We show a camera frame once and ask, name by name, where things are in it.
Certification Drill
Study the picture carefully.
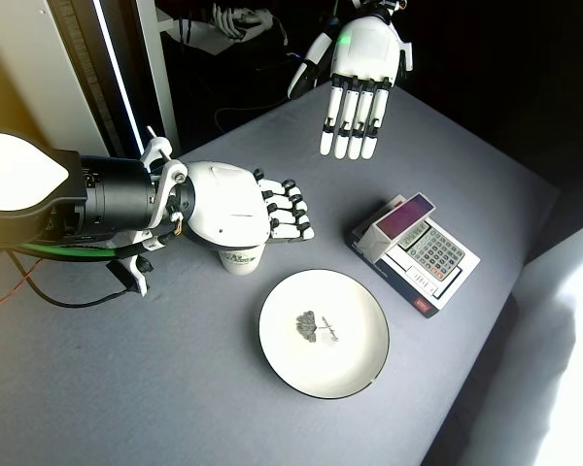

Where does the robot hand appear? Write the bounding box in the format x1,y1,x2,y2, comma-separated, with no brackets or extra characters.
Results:
287,9,414,160
183,161,316,253

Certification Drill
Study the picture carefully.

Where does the white paper cup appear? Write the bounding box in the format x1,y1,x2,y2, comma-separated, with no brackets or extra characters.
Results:
218,242,267,277

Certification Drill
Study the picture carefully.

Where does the purple and white small box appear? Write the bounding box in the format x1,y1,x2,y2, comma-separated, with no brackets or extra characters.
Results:
357,192,438,263

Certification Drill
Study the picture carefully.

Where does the white spare hand model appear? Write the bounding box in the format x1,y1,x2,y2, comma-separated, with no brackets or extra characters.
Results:
212,2,276,41

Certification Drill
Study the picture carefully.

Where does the white plate with leaf print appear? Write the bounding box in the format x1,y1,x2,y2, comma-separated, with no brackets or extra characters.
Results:
257,269,391,400

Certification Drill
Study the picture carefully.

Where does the grey table cloth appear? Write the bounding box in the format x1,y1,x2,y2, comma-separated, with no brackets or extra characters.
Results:
0,82,563,466

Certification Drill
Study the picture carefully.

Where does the thin black cable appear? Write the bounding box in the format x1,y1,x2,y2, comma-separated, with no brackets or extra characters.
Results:
213,50,302,132

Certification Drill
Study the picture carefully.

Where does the white metal frame stand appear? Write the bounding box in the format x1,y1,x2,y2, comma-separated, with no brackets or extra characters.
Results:
0,0,181,156

